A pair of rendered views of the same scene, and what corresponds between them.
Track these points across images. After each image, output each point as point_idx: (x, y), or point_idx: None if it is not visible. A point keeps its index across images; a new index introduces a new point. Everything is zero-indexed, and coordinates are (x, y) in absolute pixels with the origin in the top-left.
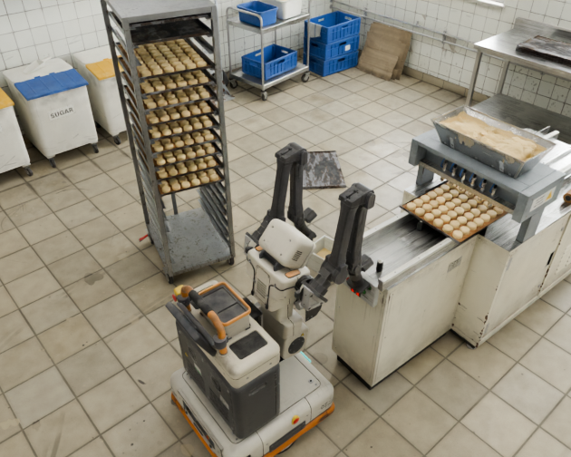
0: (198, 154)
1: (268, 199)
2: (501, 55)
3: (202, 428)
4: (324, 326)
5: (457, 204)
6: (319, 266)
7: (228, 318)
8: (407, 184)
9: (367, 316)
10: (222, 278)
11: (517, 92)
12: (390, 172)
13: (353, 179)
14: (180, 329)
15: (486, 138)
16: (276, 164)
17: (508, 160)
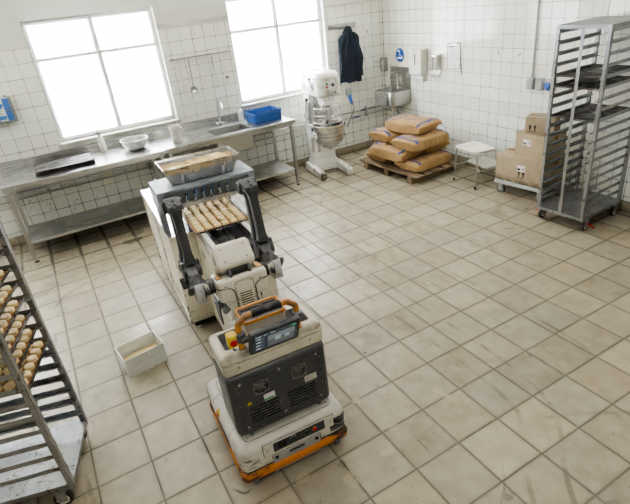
0: (17, 327)
1: (2, 401)
2: (33, 184)
3: (305, 431)
4: (210, 373)
5: (211, 214)
6: (144, 362)
7: (277, 308)
8: (78, 302)
9: (264, 292)
10: (99, 448)
11: (40, 218)
12: (51, 309)
13: (36, 333)
14: (240, 379)
15: (200, 161)
16: (173, 217)
17: (228, 159)
